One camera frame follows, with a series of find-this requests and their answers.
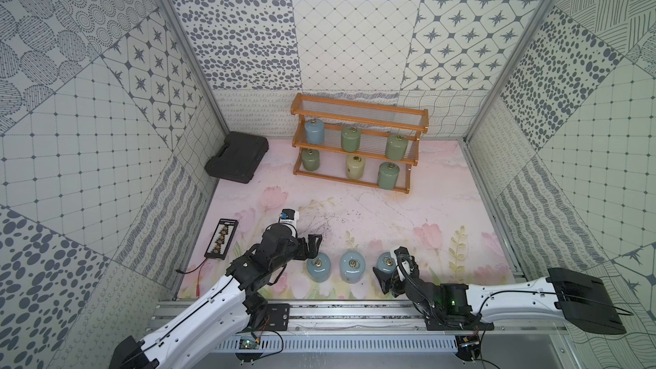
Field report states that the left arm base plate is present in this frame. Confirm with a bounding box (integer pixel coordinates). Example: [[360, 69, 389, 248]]
[[248, 303, 290, 331]]

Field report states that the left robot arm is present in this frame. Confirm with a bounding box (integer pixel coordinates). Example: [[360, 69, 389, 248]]
[[109, 220, 323, 368]]

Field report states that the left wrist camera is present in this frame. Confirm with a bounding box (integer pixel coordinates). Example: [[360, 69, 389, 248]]
[[278, 208, 299, 227]]

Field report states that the right controller board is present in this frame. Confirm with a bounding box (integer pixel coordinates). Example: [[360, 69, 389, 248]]
[[455, 335, 481, 362]]

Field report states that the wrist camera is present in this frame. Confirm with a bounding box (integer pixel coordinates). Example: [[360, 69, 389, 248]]
[[278, 208, 299, 227], [397, 261, 408, 281]]

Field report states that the aluminium mounting rail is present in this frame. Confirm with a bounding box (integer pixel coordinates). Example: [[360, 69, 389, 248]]
[[145, 300, 567, 334]]

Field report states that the yellow-green canister bottom centre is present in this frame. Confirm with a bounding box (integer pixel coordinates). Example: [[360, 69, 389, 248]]
[[346, 155, 366, 180]]

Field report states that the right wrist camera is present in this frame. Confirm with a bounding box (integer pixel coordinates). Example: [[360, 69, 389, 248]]
[[397, 261, 408, 281]]

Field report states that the wooden three-tier shelf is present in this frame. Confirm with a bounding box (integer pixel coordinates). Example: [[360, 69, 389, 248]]
[[290, 93, 429, 194]]

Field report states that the green canister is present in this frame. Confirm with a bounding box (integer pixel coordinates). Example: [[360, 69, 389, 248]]
[[341, 126, 361, 153], [385, 134, 409, 161], [302, 149, 320, 172], [377, 162, 401, 190]]

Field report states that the green canister bottom left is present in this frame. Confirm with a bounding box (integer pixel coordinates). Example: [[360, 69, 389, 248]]
[[302, 149, 320, 172]]

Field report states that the black plastic tool case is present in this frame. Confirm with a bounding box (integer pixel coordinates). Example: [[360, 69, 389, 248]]
[[204, 132, 269, 184]]

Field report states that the green canister middle right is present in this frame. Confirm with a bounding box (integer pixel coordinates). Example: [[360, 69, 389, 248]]
[[385, 134, 409, 161]]

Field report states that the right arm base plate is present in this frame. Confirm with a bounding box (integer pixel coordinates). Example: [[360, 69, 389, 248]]
[[418, 304, 495, 332]]

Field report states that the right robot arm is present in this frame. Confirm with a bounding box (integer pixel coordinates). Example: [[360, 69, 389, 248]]
[[372, 247, 632, 335]]

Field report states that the blue canister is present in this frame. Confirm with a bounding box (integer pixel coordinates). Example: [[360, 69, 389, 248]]
[[304, 118, 325, 145], [339, 250, 366, 285], [376, 252, 396, 274], [306, 252, 331, 283]]

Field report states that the green canister bottom right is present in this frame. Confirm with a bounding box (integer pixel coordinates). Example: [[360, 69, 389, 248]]
[[377, 162, 401, 190]]

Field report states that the controller board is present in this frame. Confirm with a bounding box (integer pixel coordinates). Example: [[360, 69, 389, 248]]
[[235, 338, 262, 362], [455, 335, 481, 362]]

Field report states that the left controller board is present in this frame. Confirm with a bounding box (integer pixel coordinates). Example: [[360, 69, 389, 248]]
[[235, 338, 262, 362]]

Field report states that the green canister middle centre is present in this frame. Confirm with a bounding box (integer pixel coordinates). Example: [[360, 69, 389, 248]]
[[341, 126, 361, 153]]

